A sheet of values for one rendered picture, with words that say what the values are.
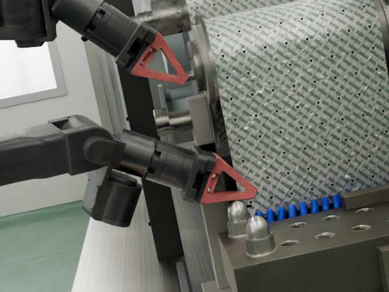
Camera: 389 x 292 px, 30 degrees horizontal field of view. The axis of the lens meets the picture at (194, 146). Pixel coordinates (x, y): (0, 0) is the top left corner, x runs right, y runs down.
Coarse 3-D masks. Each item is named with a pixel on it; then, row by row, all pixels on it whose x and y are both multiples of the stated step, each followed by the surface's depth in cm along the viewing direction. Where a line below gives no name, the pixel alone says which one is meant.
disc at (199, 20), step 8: (200, 16) 100; (200, 24) 100; (208, 40) 98; (208, 48) 97; (208, 56) 98; (216, 80) 98; (216, 88) 98; (216, 96) 99; (216, 104) 101; (216, 112) 103
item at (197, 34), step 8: (376, 0) 101; (376, 8) 100; (384, 16) 100; (384, 24) 100; (200, 32) 100; (384, 32) 100; (200, 40) 99; (384, 40) 100; (200, 48) 99; (384, 48) 101; (208, 64) 99; (208, 72) 99; (208, 80) 99; (208, 88) 100; (208, 96) 102
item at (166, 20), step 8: (160, 0) 126; (168, 0) 126; (176, 0) 125; (184, 0) 125; (152, 8) 125; (160, 8) 125; (168, 8) 125; (176, 8) 125; (184, 8) 125; (160, 16) 124; (168, 16) 125; (176, 16) 125; (184, 16) 125; (160, 24) 125; (168, 24) 125; (176, 24) 125; (184, 24) 126; (160, 32) 126; (168, 32) 126; (176, 32) 127
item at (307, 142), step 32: (256, 96) 99; (288, 96) 100; (320, 96) 100; (352, 96) 100; (384, 96) 101; (256, 128) 100; (288, 128) 100; (320, 128) 101; (352, 128) 101; (384, 128) 101; (256, 160) 100; (288, 160) 101; (320, 160) 101; (352, 160) 102; (384, 160) 102; (256, 192) 101; (288, 192) 101; (320, 192) 102
